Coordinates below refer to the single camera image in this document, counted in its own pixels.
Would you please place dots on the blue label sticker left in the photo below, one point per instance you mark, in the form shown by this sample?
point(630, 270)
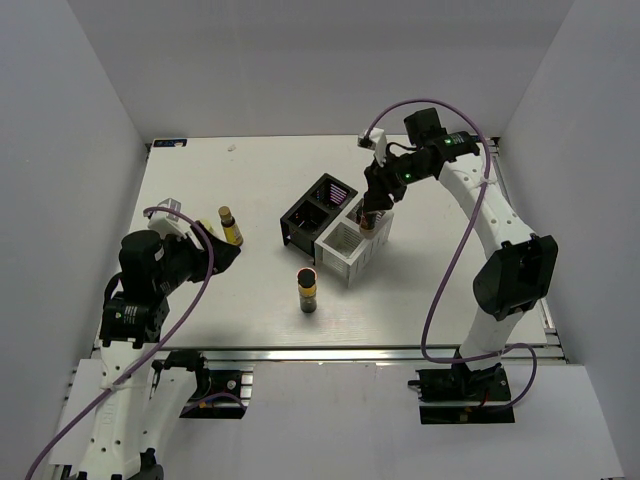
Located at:
point(169, 143)

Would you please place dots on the black two-slot organizer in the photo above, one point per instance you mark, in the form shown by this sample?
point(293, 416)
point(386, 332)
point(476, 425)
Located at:
point(314, 211)

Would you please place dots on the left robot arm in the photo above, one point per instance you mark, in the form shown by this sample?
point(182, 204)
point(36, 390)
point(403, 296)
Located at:
point(133, 425)

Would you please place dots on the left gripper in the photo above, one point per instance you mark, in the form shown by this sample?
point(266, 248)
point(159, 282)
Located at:
point(200, 255)

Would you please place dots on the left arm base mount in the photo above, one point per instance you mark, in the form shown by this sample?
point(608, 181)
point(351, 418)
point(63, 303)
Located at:
point(218, 393)

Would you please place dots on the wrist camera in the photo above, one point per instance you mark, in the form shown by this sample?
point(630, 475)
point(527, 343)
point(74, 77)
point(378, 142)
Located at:
point(376, 141)
point(167, 223)

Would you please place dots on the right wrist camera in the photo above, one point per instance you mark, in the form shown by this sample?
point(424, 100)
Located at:
point(376, 141)

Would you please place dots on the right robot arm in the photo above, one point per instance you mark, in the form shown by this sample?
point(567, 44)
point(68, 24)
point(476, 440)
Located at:
point(519, 263)

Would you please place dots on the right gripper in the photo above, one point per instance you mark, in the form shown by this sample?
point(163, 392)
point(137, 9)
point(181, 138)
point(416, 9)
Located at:
point(380, 186)

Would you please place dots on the white two-slot organizer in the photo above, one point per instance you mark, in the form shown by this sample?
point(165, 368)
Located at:
point(344, 250)

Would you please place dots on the yellow-label condiment bottle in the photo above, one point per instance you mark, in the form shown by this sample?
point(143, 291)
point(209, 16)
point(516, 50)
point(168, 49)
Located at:
point(230, 227)

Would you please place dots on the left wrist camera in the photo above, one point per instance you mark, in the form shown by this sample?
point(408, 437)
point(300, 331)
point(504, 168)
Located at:
point(167, 223)

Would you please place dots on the gold-rimmed dark spice bottle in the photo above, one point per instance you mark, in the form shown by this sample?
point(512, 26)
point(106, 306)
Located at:
point(307, 289)

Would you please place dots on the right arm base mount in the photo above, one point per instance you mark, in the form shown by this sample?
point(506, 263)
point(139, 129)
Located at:
point(459, 396)

